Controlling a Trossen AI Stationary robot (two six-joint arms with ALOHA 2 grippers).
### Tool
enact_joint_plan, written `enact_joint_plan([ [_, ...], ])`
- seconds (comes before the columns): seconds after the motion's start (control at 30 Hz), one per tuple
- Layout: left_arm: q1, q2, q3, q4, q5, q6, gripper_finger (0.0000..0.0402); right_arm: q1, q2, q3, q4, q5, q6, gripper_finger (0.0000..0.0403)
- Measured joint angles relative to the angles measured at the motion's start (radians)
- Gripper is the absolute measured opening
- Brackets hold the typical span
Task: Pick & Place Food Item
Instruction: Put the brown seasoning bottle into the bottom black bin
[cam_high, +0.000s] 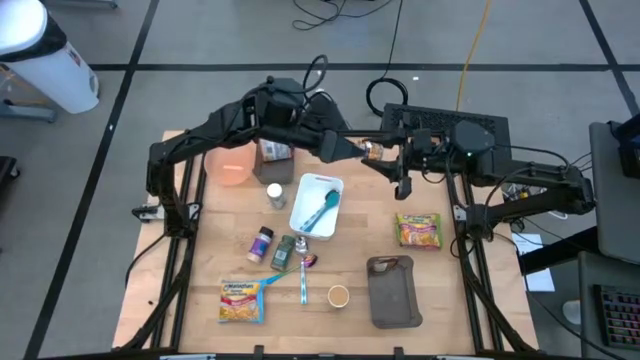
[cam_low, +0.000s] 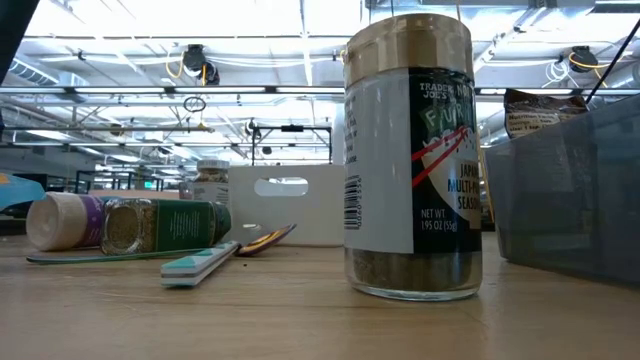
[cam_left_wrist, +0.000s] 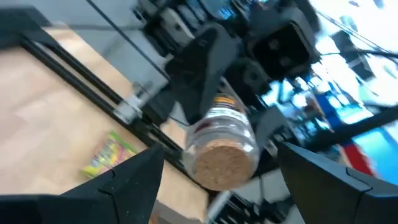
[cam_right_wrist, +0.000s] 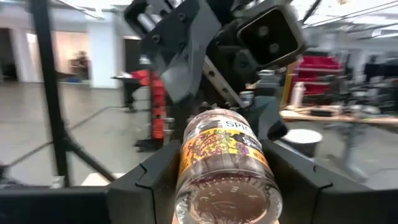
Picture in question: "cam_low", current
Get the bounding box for ceiling cord reel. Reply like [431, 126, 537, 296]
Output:
[567, 44, 614, 76]
[177, 43, 222, 87]

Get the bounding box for green-labelled spice jar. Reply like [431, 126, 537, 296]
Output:
[101, 198, 233, 256]

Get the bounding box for dark grey plastic bin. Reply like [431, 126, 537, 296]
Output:
[483, 93, 640, 287]

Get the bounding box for grey ceiling pipe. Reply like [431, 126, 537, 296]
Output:
[0, 124, 216, 134]

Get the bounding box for thin black cable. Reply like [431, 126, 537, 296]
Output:
[584, 18, 640, 106]

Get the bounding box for white-lidded spice jar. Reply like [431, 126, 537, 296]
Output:
[192, 158, 231, 207]

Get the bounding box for ceiling light bar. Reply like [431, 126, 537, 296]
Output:
[0, 84, 640, 97]

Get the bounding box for white plastic bin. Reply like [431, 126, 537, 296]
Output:
[227, 164, 346, 248]

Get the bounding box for silver ventilation duct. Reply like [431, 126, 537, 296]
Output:
[7, 57, 91, 89]

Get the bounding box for gold-lidded furikake jar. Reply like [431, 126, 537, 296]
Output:
[342, 13, 484, 302]

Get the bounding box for purple-labelled spice jar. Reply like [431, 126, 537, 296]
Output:
[25, 192, 106, 252]

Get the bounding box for silver spoon teal patterned handle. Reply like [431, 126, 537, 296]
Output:
[159, 221, 262, 289]

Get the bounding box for blue Maruchan ramen packet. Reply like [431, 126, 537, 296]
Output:
[0, 172, 47, 212]

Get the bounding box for orange-brown snack packet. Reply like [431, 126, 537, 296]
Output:
[503, 88, 590, 140]

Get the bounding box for black aluminium table frame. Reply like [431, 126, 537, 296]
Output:
[0, 209, 29, 236]

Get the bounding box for pink translucent bowl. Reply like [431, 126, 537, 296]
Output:
[88, 188, 182, 201]

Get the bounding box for iridescent spoon teal handle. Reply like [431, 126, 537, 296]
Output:
[25, 223, 299, 265]

